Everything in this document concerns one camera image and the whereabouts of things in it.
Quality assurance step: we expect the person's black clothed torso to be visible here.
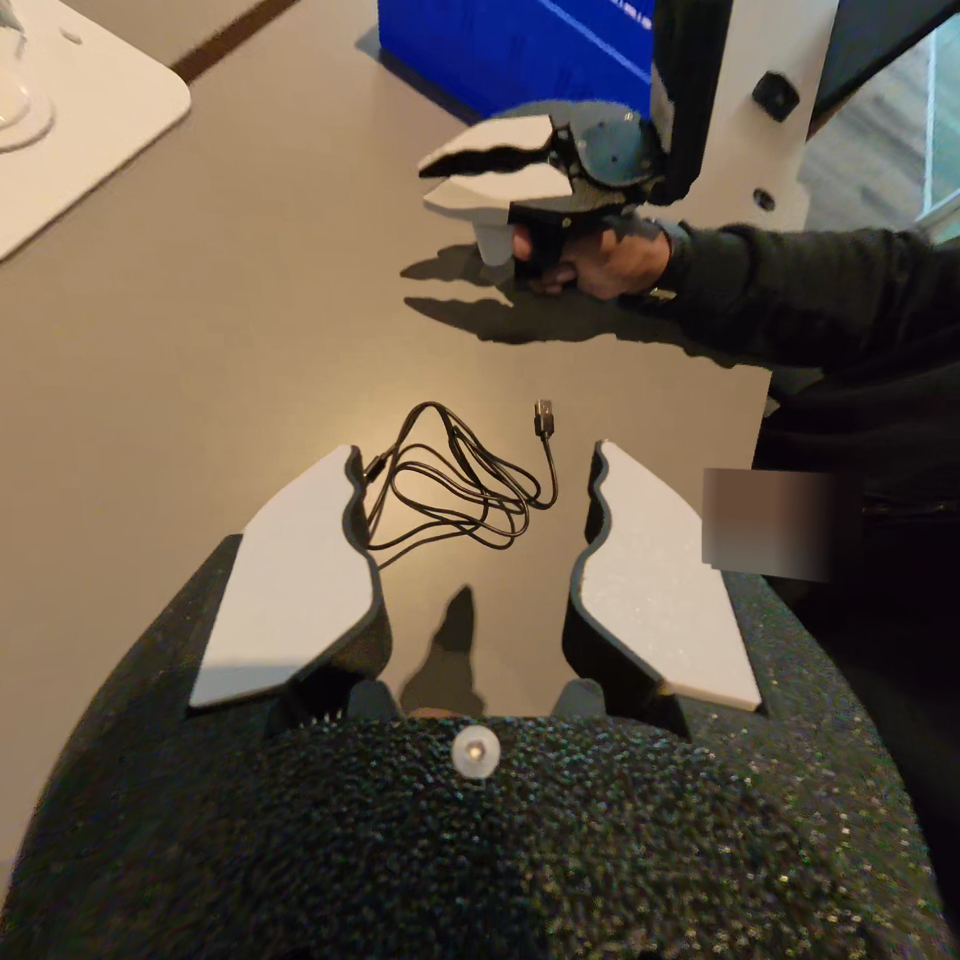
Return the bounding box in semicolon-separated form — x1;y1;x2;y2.
752;358;960;939

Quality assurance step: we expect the blue plastic bin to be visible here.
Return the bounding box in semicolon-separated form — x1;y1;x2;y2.
377;0;655;123

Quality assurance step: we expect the black wrist watch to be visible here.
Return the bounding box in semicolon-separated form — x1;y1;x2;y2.
651;217;695;303

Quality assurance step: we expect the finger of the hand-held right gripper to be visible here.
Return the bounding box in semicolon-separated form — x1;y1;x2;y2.
417;114;560;180
422;159;580;226

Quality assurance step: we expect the person's right hand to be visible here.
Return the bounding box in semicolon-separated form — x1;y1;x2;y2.
512;213;672;303

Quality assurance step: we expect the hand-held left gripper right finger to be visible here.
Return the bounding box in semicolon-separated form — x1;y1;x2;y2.
561;439;766;715

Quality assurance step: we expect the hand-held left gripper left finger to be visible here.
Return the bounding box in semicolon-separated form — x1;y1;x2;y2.
187;444;395;710

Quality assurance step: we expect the dark screen panel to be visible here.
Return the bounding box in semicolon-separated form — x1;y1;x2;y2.
812;0;960;119

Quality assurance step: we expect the black knob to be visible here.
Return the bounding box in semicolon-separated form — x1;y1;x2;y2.
752;70;801;123

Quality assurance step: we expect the white flat base plate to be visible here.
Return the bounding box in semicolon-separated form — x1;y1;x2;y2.
0;0;193;261

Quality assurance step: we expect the black usb cable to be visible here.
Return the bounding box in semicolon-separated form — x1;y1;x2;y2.
362;399;560;552

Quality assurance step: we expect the person's right forearm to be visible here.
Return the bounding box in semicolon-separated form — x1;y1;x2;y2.
675;221;960;370

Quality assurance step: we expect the clear acrylic stand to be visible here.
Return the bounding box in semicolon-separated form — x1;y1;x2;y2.
0;0;58;155

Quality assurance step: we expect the white frame post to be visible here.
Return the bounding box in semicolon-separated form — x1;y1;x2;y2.
690;0;841;235

